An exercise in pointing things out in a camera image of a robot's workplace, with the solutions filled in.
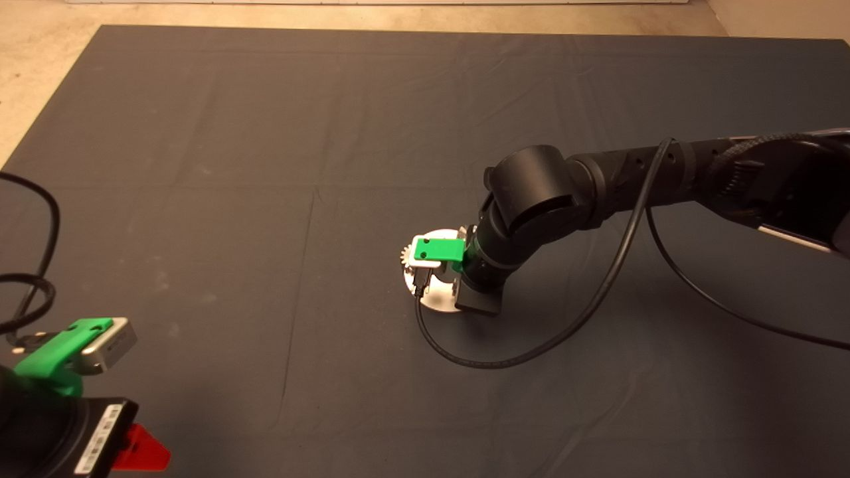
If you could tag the silver left camera box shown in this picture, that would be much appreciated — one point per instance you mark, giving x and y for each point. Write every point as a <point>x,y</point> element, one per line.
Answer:
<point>116,344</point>

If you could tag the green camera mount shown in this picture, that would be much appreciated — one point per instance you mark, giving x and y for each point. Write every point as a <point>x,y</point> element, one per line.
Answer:
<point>439,250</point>
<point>50,352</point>

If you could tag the dark grey table cloth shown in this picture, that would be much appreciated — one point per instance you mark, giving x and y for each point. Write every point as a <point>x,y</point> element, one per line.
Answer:
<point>265,133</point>

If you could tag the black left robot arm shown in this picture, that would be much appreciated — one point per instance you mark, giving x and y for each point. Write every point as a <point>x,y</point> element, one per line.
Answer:
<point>8,411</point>

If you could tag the round metal carrier plate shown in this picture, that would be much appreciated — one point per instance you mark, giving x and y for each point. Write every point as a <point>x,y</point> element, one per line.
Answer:
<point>439,295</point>

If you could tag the green right camera mount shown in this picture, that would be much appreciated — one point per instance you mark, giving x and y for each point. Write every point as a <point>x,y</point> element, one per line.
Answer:
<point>439,250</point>

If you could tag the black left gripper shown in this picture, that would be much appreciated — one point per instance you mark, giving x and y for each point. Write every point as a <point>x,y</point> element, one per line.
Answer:
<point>60,441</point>

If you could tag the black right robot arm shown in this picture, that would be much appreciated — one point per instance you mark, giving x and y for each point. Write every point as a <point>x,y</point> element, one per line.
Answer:
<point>597,189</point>

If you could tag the silver camera box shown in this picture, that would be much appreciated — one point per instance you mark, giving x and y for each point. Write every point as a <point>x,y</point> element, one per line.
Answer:
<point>420,263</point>
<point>116,344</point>

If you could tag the green left camera mount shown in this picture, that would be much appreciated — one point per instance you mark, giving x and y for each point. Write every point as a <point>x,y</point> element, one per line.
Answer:
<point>50,352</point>

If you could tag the silver right camera box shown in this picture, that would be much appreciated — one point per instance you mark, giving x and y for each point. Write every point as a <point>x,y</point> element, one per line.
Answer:
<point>420,263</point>

